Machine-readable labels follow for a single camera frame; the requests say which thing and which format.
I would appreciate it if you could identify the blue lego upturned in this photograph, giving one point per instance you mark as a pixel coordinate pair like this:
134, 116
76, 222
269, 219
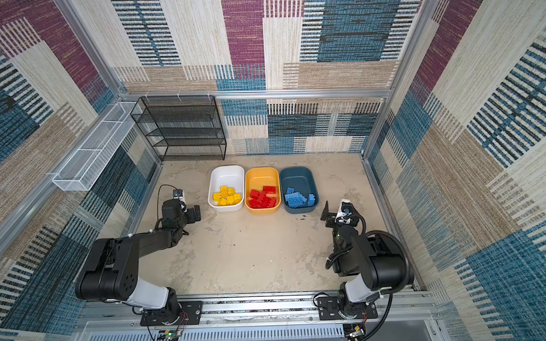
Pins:
301, 197

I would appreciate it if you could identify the black wire mesh shelf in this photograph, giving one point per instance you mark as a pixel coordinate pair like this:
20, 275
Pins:
181, 128

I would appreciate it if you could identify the white wire mesh basket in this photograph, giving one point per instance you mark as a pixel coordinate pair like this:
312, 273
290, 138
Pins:
81, 171

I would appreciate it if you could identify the yellow lego pair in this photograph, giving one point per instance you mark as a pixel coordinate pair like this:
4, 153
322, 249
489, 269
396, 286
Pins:
223, 190

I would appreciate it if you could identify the red lego tall block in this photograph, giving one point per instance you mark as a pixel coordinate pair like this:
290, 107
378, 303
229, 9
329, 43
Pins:
254, 194

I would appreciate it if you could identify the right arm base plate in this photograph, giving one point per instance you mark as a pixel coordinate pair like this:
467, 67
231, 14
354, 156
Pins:
329, 309

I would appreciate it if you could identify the yellow plastic bin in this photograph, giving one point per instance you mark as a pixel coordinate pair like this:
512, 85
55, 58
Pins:
256, 179

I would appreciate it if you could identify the dark blue plastic bin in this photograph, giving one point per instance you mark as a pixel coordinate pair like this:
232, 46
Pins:
301, 179

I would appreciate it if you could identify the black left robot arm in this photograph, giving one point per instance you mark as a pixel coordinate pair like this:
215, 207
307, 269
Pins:
110, 274

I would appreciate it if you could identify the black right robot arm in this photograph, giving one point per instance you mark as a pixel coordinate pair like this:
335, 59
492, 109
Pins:
376, 261

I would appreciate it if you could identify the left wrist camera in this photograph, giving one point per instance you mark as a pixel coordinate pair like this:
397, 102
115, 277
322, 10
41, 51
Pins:
178, 194

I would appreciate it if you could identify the aluminium front rail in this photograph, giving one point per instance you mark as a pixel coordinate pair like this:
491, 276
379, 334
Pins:
269, 316

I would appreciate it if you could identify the red lego long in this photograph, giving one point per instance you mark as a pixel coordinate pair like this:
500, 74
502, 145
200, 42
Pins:
272, 202

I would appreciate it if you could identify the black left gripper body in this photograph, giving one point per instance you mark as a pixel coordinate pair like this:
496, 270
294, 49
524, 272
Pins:
190, 216

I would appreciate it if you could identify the white plastic bin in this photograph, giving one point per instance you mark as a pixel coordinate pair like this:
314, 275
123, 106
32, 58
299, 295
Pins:
232, 177

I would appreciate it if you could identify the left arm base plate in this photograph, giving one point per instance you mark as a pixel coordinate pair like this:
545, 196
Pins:
183, 313

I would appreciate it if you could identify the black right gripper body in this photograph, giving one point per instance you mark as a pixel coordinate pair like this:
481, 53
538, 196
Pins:
331, 217

